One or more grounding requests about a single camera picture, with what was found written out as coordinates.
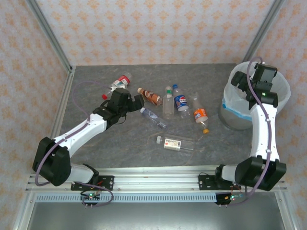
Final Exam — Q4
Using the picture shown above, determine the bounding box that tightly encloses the red label plastic bottle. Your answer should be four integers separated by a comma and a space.
101, 73, 133, 100

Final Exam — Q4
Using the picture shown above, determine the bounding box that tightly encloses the brown plastic bottle cream cap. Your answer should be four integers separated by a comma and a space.
137, 87, 163, 106

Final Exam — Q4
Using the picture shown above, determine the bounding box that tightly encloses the clear bottle white label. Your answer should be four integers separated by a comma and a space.
156, 135, 195, 153

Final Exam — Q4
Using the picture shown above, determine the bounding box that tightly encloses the orange label plastic bottle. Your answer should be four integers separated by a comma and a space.
191, 92, 210, 134

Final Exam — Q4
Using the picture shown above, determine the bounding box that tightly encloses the bin with white liner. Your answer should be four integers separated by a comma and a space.
223, 61, 292, 122

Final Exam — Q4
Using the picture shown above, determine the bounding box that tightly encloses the grey round bin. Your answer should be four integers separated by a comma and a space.
218, 97, 254, 131

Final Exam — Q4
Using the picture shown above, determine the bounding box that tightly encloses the small clear bottle blue label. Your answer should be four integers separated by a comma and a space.
140, 107, 168, 129

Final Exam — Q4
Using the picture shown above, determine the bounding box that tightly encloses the clear plastic bottle green cap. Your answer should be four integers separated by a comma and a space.
162, 85, 175, 120

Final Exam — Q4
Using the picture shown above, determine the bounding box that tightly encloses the blue tape strip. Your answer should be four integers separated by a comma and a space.
222, 103, 253, 122

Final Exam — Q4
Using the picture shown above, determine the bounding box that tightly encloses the Pepsi plastic bottle blue cap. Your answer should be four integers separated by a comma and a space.
172, 84, 191, 118

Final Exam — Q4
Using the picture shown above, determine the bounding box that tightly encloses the small circuit board with LEDs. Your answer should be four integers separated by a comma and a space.
215, 193, 245, 207
80, 193, 101, 208

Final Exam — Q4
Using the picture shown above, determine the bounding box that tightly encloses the grey metal sheet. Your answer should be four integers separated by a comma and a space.
13, 191, 295, 230

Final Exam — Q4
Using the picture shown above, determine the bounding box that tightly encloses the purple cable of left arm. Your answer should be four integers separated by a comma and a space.
35, 80, 114, 208

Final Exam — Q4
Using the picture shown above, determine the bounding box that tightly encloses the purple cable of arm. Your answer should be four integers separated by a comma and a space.
222, 57, 273, 207
35, 80, 114, 208

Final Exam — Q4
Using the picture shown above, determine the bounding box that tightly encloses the aluminium frame post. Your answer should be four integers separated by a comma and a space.
25, 0, 74, 72
242, 0, 285, 63

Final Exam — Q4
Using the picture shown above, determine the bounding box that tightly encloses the aluminium table side rail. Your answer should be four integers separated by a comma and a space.
49, 66, 77, 139

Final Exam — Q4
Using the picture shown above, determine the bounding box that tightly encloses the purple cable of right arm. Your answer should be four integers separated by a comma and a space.
222, 57, 273, 207

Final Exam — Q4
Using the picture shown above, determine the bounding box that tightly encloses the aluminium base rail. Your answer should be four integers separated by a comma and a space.
25, 165, 288, 193

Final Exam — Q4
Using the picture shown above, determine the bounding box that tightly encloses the grey slotted cable duct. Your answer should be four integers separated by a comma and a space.
35, 193, 218, 204

